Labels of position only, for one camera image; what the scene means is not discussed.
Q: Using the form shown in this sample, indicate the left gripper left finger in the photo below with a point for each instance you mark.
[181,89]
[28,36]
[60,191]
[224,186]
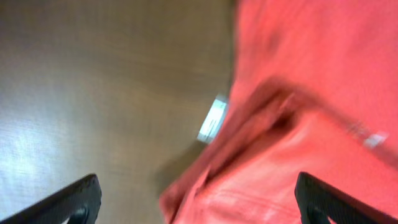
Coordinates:
[78,202]

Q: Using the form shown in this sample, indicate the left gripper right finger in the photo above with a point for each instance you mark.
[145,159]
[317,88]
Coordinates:
[322,203]

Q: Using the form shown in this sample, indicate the red orange t-shirt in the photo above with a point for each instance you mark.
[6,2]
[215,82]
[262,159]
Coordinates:
[315,90]

